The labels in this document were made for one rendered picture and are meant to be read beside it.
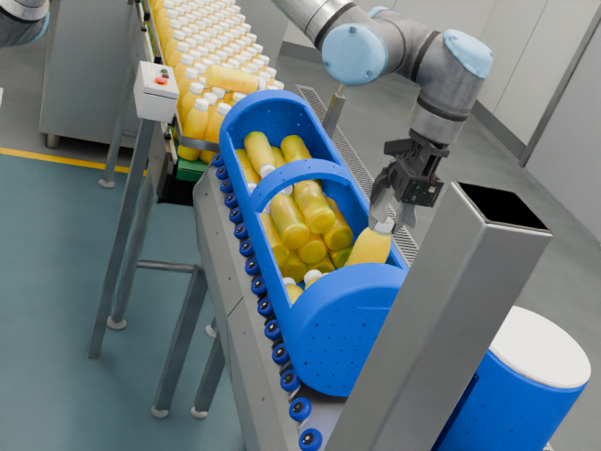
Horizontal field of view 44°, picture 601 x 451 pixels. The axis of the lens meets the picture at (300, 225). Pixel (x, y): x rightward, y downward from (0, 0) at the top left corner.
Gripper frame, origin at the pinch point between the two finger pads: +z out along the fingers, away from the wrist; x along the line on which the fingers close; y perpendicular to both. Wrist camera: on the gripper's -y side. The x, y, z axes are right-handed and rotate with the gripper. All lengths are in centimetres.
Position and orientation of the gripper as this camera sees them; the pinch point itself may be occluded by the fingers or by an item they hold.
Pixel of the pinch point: (383, 223)
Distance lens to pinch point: 139.0
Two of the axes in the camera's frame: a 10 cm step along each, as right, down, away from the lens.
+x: 9.2, 1.4, 3.7
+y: 2.4, 5.5, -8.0
